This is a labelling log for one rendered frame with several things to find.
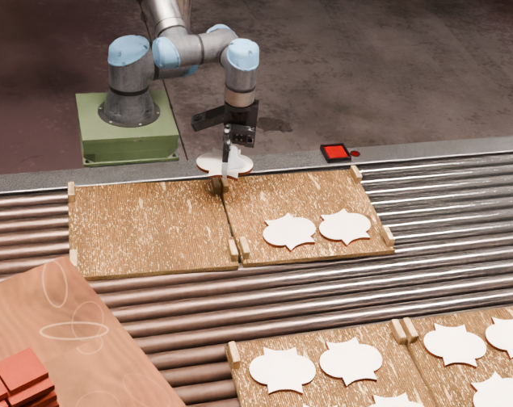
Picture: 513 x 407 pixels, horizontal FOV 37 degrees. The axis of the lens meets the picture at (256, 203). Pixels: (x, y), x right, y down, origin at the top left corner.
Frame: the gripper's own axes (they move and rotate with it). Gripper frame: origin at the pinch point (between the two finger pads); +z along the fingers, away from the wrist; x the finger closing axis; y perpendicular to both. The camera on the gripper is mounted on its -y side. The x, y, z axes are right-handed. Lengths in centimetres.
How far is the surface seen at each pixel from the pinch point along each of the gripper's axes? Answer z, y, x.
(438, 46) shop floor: 105, 122, 294
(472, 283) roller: 13, 67, -21
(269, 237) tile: 10.6, 13.8, -15.1
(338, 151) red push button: 12.4, 33.3, 29.4
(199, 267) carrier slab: 11.7, -2.8, -27.9
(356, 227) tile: 10.5, 36.9, -7.5
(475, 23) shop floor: 105, 153, 334
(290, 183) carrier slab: 11.7, 18.9, 9.8
